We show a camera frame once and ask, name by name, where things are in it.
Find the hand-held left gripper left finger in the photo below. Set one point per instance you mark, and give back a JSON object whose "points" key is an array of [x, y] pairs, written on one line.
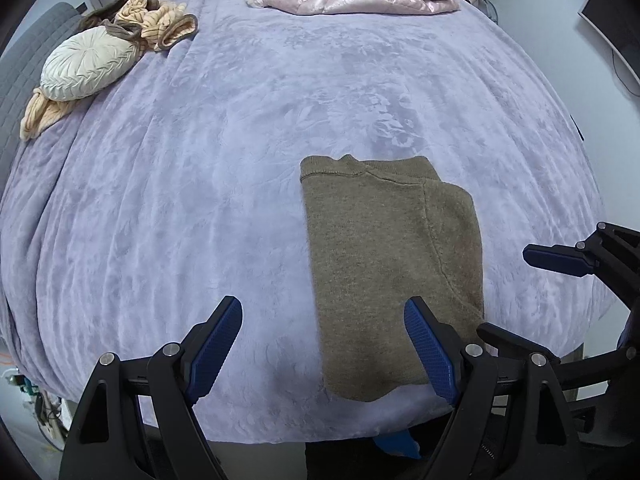
{"points": [[215, 350]]}

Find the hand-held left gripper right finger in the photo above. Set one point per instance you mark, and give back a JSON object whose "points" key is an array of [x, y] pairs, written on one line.
{"points": [[430, 355]]}

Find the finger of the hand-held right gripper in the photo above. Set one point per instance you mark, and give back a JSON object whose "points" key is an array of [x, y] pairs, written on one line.
{"points": [[505, 336], [560, 260]]}

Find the olive brown knit sweater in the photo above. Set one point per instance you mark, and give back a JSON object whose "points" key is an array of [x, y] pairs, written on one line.
{"points": [[380, 260]]}

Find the blue plastic item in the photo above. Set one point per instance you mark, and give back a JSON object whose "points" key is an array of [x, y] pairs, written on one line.
{"points": [[395, 444]]}

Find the lilac plush bed blanket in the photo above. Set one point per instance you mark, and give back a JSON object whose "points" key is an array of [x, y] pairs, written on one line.
{"points": [[200, 160]]}

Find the curved computer monitor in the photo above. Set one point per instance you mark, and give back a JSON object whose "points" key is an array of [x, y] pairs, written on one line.
{"points": [[615, 20]]}

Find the round cream pleated pillow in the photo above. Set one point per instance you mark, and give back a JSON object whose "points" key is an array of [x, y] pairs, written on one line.
{"points": [[85, 62]]}

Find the grey quilted headboard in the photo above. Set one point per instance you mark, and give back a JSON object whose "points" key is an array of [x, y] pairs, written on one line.
{"points": [[25, 60]]}

